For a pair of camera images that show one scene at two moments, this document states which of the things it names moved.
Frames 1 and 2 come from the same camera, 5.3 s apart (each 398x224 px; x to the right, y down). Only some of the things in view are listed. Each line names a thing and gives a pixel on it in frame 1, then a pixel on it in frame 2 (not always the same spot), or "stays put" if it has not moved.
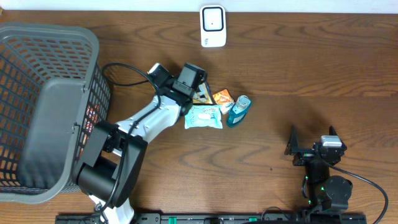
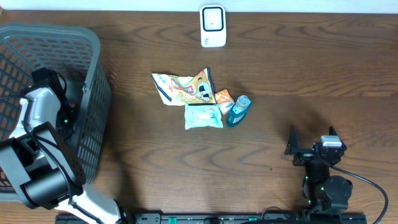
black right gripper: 292,148 stays put
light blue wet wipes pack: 201,116 stays put
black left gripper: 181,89 -> 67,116
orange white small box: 224,99 stays put
